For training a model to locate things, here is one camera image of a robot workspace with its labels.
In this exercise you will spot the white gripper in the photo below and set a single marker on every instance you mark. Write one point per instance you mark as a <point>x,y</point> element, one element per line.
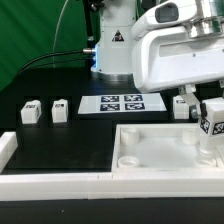
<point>167,58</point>

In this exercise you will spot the white square tabletop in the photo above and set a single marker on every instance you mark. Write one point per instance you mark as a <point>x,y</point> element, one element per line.
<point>160,147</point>

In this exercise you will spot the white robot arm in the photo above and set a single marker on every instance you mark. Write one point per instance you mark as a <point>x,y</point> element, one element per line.
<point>120,29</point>

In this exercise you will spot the white marker sheet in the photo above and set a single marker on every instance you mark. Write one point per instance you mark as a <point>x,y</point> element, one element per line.
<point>121,103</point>

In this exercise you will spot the green backdrop curtain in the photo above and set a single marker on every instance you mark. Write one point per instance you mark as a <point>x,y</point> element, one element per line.
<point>52,30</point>

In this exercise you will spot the white U-shaped fence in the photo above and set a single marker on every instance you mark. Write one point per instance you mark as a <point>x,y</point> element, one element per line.
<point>102,185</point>

